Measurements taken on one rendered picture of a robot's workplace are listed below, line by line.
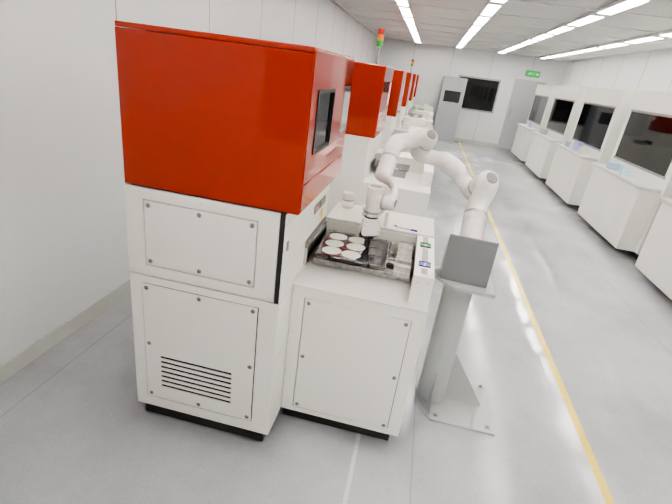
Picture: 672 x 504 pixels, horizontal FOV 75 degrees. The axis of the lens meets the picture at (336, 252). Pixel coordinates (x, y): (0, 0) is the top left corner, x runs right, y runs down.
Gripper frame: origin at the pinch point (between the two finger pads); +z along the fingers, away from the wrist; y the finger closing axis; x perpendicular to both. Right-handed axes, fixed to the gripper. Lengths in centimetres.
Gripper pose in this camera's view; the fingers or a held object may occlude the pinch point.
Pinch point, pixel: (367, 243)
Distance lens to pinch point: 234.4
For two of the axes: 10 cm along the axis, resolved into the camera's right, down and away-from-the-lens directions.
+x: -3.3, -4.1, 8.5
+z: -1.2, 9.1, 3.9
